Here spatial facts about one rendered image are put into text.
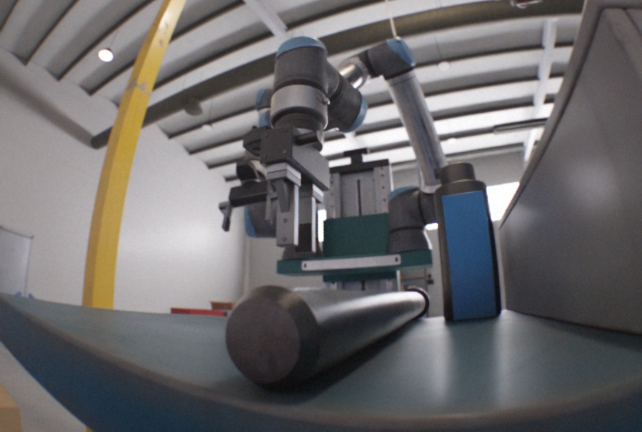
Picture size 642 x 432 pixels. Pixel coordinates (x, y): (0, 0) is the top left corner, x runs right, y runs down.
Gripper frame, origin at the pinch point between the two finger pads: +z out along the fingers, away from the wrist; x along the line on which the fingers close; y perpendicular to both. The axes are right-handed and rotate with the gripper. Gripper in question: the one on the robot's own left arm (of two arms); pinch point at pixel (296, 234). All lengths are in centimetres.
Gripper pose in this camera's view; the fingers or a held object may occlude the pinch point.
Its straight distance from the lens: 43.7
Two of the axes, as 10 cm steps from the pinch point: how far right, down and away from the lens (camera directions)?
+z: 0.1, 9.4, -3.4
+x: 3.9, 3.1, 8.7
